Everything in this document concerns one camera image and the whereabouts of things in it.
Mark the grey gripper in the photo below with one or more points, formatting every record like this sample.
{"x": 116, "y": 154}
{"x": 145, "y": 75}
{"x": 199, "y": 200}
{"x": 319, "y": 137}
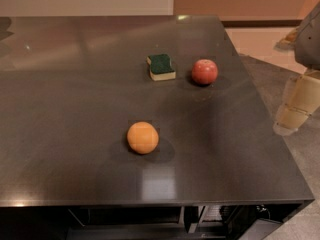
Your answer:
{"x": 309, "y": 44}

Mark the red apple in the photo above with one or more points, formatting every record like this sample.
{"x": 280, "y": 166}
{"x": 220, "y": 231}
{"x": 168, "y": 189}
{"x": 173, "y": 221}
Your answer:
{"x": 204, "y": 72}

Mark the green yellow sponge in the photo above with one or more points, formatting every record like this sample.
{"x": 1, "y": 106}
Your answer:
{"x": 160, "y": 68}

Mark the orange fruit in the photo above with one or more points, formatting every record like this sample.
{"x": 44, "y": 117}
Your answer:
{"x": 142, "y": 138}

